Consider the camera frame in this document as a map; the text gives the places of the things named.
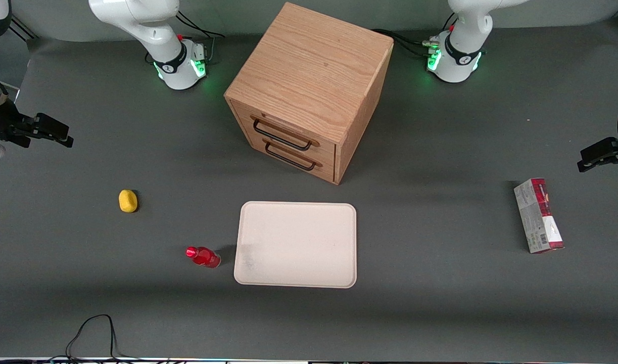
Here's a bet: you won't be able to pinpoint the long black drawer handle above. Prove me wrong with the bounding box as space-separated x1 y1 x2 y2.
252 116 321 152

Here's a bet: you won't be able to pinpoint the beige rectangular tray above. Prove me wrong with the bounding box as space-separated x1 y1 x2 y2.
233 201 358 289

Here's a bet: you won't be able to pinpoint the red and grey carton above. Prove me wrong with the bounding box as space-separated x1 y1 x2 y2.
513 177 565 254

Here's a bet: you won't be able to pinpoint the yellow lemon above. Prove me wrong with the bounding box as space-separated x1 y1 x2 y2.
118 189 138 213

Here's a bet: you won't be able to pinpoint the black arm base cables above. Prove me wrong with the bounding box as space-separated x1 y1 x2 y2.
372 13 459 59
145 10 226 66

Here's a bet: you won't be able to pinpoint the black frame rail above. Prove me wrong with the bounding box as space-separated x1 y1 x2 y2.
8 14 39 42

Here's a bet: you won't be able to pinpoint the wooden two-drawer cabinet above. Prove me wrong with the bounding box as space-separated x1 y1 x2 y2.
224 2 395 186

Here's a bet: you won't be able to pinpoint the thin black looped cable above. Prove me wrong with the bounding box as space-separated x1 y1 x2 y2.
0 314 188 364

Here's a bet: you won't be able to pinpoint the small red coke bottle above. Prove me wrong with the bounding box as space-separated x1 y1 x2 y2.
185 246 222 269

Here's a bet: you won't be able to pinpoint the black right arm base cables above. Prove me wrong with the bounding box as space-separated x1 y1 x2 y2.
145 10 226 66

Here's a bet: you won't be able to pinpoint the black left arm base cables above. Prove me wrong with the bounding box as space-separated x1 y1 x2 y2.
372 13 459 59

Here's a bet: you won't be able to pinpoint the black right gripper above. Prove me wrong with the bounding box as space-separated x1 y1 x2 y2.
0 86 74 149

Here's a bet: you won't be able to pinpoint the short black drawer handle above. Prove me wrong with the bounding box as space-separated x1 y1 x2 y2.
263 139 323 172

